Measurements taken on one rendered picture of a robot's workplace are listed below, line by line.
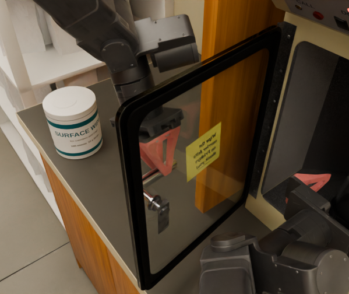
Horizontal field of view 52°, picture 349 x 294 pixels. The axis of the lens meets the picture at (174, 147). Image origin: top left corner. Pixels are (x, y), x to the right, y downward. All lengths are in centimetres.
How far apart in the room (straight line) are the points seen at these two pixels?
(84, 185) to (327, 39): 63
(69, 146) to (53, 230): 114
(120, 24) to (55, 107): 55
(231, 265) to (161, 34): 29
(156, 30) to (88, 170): 55
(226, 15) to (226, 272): 36
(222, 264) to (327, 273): 11
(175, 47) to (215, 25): 10
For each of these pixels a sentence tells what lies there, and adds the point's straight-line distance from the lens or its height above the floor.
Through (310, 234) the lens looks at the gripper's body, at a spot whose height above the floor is 120.
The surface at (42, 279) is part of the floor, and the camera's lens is 192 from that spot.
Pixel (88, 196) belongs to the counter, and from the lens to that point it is 90.
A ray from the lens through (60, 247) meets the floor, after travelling 199.
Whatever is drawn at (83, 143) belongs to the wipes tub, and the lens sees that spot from 96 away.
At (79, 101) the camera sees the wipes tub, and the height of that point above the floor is 109.
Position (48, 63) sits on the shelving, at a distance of 149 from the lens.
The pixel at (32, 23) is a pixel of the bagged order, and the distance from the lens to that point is 153.
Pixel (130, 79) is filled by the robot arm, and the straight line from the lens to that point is 50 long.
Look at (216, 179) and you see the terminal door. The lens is 63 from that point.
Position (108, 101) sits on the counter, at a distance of 119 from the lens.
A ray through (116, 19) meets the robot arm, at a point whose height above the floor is 145.
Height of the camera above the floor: 161
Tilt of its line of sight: 42 degrees down
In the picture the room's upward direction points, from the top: straight up
